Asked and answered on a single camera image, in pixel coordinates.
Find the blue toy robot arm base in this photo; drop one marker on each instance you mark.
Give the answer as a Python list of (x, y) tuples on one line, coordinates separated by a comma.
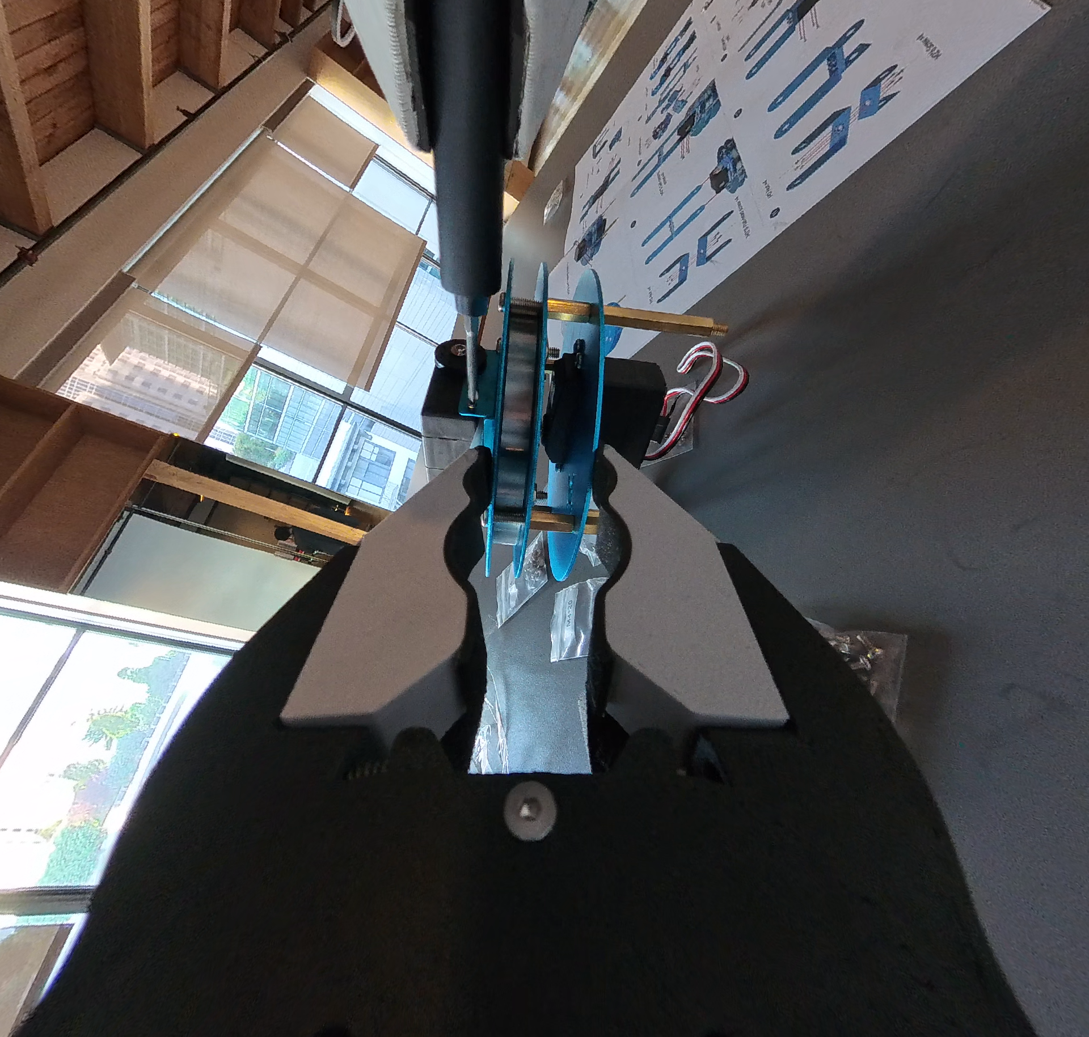
[(519, 374)]

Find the large window with blinds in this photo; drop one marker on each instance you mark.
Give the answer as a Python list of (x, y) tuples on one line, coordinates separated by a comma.
[(298, 229)]

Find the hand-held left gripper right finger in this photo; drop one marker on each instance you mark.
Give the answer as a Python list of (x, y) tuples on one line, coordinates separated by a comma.
[(689, 629)]

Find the grey desk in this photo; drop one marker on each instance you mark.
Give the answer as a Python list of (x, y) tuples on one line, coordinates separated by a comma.
[(936, 459)]

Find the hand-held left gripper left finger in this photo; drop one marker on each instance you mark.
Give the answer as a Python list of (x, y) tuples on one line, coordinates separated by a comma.
[(383, 629)]

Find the small clear parts bag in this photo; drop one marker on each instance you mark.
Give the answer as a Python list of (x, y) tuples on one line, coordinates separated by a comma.
[(519, 586), (578, 620)]

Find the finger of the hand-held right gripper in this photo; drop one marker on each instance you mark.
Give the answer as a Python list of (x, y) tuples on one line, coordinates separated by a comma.
[(557, 16), (374, 16)]

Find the wooden shelf unit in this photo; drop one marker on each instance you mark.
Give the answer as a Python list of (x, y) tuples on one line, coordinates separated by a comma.
[(68, 476)]

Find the printed instruction sheet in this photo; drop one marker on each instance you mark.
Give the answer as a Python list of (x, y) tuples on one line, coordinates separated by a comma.
[(953, 25)]

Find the bag of metal screws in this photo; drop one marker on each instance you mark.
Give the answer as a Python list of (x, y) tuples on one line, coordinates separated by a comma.
[(868, 663)]

